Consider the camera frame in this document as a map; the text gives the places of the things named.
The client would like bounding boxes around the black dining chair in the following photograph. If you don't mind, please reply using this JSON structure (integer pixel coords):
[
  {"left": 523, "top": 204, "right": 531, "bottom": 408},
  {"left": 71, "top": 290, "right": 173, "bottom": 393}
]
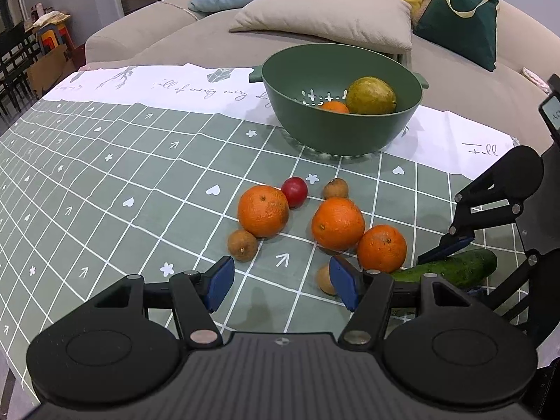
[{"left": 0, "top": 24, "right": 42, "bottom": 117}]

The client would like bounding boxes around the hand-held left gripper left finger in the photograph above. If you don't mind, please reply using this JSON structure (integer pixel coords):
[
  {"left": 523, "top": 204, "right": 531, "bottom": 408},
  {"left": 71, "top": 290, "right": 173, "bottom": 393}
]
[{"left": 90, "top": 256, "right": 236, "bottom": 351}]

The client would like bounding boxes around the light cloth pile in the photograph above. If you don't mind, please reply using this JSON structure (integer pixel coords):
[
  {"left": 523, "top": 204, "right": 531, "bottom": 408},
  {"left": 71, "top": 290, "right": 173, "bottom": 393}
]
[{"left": 26, "top": 9, "right": 71, "bottom": 29}]

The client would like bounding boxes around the beige pillow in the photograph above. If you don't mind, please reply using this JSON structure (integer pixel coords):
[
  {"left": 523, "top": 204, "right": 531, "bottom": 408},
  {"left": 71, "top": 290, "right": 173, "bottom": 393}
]
[{"left": 229, "top": 0, "right": 414, "bottom": 52}]

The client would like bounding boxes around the large orange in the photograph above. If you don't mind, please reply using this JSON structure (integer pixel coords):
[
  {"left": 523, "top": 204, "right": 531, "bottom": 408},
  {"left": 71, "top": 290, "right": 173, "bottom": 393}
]
[
  {"left": 311, "top": 197, "right": 365, "bottom": 251},
  {"left": 237, "top": 186, "right": 290, "bottom": 239},
  {"left": 357, "top": 225, "right": 408, "bottom": 273}
]

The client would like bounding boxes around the small brown kiwi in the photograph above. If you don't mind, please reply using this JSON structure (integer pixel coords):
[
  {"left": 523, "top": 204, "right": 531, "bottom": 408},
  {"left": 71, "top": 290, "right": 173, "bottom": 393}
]
[
  {"left": 323, "top": 178, "right": 349, "bottom": 200},
  {"left": 317, "top": 265, "right": 338, "bottom": 295},
  {"left": 227, "top": 229, "right": 259, "bottom": 263}
]

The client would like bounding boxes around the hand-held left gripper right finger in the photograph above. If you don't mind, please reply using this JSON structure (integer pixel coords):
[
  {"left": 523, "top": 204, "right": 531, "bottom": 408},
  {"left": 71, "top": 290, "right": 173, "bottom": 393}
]
[{"left": 329, "top": 256, "right": 481, "bottom": 351}]

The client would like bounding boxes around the green cucumber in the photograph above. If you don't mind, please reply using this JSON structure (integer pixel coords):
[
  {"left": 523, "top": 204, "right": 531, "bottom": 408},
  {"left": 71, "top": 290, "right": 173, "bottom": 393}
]
[{"left": 389, "top": 248, "right": 498, "bottom": 289}]

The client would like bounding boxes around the beige sofa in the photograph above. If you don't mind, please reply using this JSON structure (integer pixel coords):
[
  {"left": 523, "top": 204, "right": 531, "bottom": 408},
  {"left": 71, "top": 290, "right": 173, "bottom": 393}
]
[{"left": 84, "top": 0, "right": 560, "bottom": 149}]

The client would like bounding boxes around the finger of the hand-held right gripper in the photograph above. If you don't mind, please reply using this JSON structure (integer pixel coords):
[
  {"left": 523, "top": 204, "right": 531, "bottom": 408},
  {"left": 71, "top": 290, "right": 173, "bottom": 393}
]
[
  {"left": 418, "top": 166, "right": 523, "bottom": 266},
  {"left": 470, "top": 253, "right": 540, "bottom": 321}
]

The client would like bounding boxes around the cardboard box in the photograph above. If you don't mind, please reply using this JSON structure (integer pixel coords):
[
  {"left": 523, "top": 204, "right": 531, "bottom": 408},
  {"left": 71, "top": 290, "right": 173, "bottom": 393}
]
[{"left": 27, "top": 44, "right": 78, "bottom": 98}]

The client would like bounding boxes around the small red tomato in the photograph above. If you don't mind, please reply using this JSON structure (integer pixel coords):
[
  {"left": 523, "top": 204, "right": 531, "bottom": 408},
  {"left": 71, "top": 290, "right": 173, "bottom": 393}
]
[{"left": 281, "top": 177, "right": 309, "bottom": 209}]

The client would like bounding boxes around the green checked tablecloth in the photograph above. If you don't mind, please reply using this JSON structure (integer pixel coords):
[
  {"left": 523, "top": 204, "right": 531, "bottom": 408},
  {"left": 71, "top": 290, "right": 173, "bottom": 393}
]
[{"left": 0, "top": 63, "right": 526, "bottom": 403}]

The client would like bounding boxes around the green colander bowl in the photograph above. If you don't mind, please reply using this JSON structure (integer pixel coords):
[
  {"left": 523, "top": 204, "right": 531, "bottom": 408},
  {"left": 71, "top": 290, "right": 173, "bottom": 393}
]
[{"left": 249, "top": 44, "right": 429, "bottom": 157}]

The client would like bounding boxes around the dark green tote bag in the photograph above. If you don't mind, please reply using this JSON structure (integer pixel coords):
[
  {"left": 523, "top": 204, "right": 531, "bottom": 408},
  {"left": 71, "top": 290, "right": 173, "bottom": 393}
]
[{"left": 412, "top": 0, "right": 500, "bottom": 72}]

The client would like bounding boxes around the stack of coloured stools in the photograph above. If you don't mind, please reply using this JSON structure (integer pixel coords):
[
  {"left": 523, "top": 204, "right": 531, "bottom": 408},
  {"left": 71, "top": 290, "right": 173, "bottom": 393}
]
[{"left": 36, "top": 23, "right": 76, "bottom": 55}]

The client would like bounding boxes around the yellow-green pear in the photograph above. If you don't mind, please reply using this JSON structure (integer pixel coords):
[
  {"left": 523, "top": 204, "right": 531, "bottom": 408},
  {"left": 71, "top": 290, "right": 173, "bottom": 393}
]
[{"left": 347, "top": 77, "right": 397, "bottom": 115}]

